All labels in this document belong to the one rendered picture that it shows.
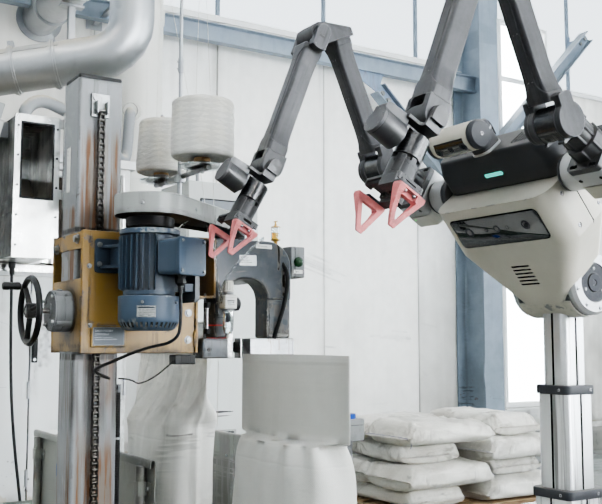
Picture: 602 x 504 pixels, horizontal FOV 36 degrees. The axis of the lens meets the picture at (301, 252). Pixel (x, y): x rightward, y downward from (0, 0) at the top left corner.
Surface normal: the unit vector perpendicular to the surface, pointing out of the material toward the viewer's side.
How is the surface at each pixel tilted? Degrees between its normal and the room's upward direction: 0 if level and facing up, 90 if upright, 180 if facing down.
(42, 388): 91
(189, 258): 90
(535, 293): 130
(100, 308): 90
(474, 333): 90
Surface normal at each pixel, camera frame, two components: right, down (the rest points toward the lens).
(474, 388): -0.84, -0.05
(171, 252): -0.55, -0.08
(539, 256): -0.65, 0.60
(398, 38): 0.54, -0.08
